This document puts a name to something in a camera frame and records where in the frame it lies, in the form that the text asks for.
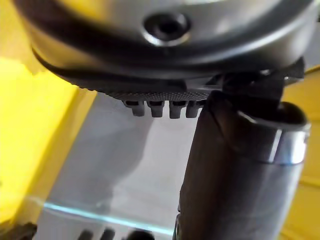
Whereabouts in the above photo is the black plastic housing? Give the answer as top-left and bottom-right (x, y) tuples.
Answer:
(11, 221), (39, 240)
(129, 229), (156, 240)
(78, 226), (116, 240)

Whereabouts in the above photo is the yellow shelf frame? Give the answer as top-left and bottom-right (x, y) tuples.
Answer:
(281, 65), (320, 240)
(0, 0), (99, 240)

